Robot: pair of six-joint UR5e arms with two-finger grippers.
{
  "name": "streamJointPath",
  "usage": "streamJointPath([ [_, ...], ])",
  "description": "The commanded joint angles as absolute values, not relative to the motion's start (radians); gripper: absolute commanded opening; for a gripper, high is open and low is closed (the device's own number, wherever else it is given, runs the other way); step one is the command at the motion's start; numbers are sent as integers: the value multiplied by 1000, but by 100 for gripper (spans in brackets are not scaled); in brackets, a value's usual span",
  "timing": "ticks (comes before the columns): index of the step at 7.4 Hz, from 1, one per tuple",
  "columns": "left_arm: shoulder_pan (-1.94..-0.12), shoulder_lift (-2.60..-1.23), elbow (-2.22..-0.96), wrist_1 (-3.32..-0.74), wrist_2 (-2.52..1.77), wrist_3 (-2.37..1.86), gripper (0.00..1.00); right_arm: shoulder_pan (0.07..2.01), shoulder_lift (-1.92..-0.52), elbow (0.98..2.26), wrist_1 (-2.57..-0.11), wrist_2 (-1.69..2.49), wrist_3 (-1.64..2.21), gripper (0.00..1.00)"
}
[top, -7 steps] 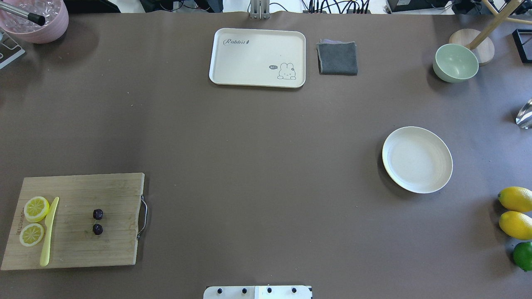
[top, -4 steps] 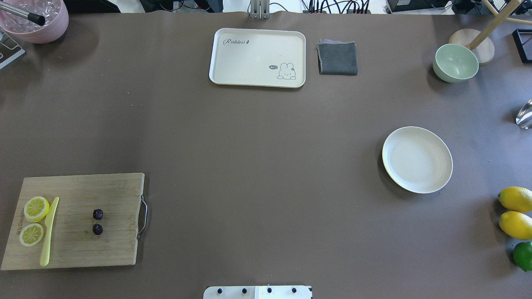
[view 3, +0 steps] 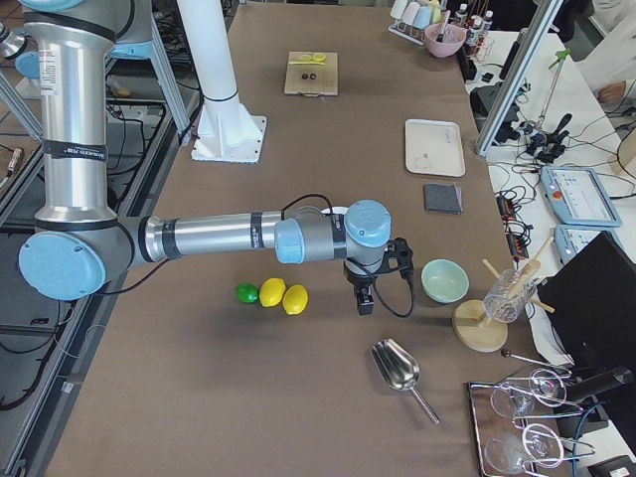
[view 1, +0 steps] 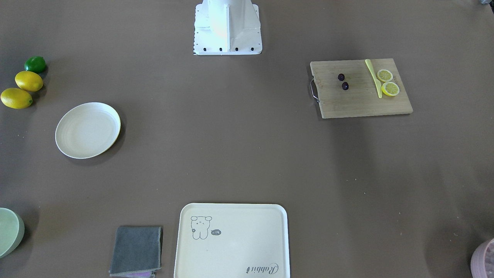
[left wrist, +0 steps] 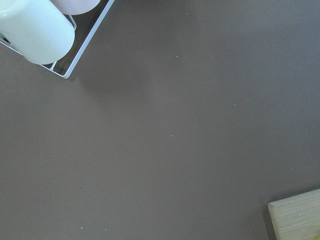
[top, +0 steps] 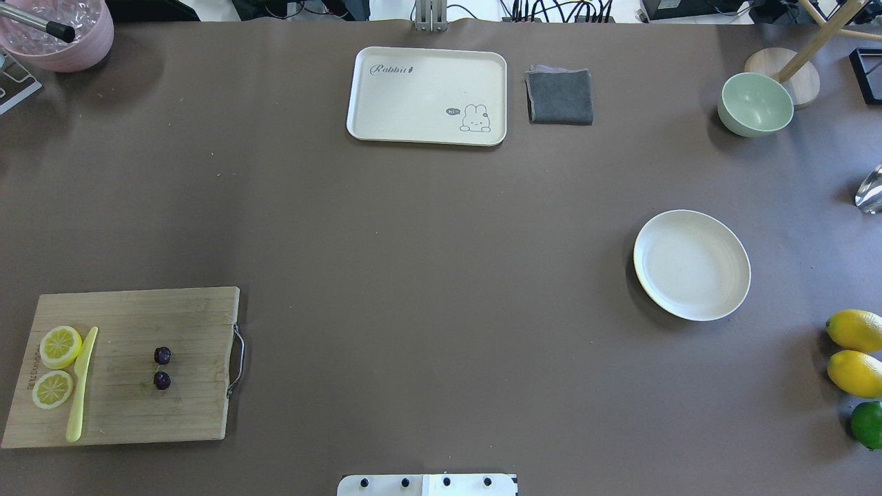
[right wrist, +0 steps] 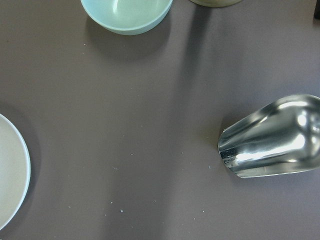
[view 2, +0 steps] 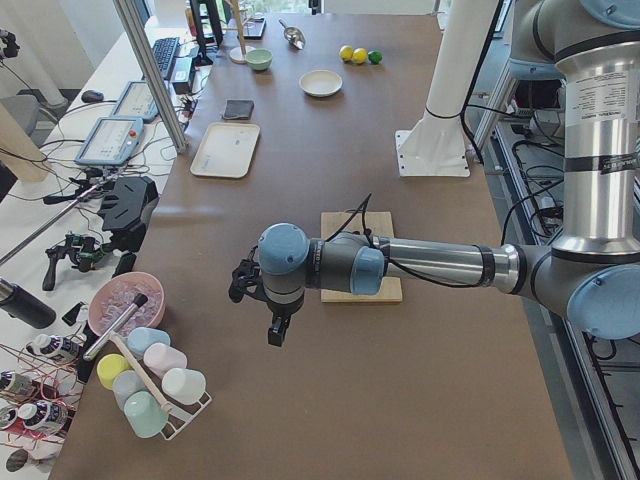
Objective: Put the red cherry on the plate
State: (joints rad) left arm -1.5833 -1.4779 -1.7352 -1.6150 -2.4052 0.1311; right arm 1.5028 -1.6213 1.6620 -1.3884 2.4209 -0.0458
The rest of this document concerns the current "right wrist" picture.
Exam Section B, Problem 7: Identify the white round plate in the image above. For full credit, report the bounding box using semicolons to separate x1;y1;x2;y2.
0;115;31;229

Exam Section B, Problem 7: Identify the mint green bowl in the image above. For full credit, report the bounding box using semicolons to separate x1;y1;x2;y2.
81;0;173;36

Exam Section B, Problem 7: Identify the wooden cup stand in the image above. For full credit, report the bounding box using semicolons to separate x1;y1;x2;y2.
190;0;242;8

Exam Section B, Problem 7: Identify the metal scoop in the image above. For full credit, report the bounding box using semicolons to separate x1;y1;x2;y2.
218;94;320;178

